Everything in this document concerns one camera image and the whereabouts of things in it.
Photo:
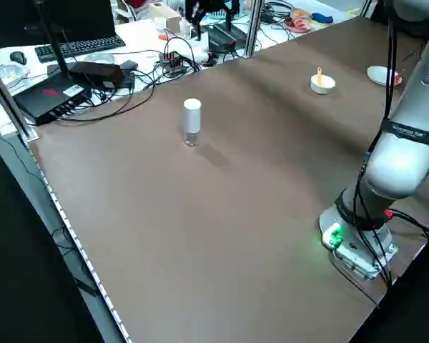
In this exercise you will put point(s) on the white-capped glass oil pot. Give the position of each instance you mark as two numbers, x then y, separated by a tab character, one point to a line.
192	114

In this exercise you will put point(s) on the yellow oil brush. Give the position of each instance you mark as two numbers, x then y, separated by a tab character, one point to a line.
320	76

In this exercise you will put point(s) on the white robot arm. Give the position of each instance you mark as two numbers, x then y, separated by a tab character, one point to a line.
397	168

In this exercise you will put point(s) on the clear glass bowl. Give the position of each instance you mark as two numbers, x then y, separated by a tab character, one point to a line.
300	12

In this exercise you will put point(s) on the small white bowl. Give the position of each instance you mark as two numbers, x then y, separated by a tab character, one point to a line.
323	88

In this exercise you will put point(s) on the small white bottle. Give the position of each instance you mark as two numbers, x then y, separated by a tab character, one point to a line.
185	28

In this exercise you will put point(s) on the black power supply box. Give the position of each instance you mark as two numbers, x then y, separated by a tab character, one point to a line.
234	30
221	40

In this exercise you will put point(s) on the cardboard box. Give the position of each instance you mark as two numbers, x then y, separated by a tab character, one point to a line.
171	16

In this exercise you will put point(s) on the white cup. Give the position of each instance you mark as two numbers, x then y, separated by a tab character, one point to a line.
160	23

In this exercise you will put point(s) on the small red disc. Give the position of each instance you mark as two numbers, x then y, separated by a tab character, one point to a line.
163	36

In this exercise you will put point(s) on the usb hub with red plugs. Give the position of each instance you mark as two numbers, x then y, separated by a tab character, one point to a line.
171	62

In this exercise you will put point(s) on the pink plate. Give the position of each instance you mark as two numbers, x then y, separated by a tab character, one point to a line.
298	26

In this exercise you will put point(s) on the orange food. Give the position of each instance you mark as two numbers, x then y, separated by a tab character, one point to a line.
301	13

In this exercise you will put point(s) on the red shrimp skewer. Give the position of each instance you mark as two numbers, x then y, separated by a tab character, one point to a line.
300	23

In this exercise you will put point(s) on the small black power adapter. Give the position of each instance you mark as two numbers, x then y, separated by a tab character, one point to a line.
128	65

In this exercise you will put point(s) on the blue cloth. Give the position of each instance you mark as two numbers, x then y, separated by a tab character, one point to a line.
321	17

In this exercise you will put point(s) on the clear plastic lid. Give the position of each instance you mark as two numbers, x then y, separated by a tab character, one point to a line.
98	58

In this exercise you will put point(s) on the dark oblong box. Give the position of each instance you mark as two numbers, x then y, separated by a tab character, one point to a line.
96	73

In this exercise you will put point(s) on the black keyboard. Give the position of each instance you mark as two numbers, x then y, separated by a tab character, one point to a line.
78	46

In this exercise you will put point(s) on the black computer monitor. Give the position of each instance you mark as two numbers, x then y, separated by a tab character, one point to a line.
57	18

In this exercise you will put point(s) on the white round plate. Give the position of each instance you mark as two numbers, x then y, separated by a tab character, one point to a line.
379	75

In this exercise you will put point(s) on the black router with red logo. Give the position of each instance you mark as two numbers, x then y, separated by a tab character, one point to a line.
46	98

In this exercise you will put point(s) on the black computer mouse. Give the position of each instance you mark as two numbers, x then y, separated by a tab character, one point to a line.
17	57

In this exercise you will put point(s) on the clear foil tray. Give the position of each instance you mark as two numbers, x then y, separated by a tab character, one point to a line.
10	73

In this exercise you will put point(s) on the aluminium frame post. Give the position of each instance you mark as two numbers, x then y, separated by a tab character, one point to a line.
7	100
254	25

